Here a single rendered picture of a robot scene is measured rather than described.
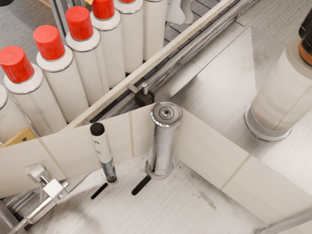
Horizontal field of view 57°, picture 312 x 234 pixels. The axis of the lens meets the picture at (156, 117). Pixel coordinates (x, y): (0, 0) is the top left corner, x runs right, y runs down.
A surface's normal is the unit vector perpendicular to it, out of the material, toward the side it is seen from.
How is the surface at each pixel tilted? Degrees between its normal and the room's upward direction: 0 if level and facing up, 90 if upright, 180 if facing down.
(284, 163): 0
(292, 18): 0
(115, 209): 0
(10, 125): 90
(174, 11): 63
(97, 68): 90
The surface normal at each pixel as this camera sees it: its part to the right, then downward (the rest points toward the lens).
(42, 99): 0.82, 0.51
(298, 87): -0.56, 0.71
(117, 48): 0.63, 0.69
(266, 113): -0.80, 0.49
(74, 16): 0.06, -0.52
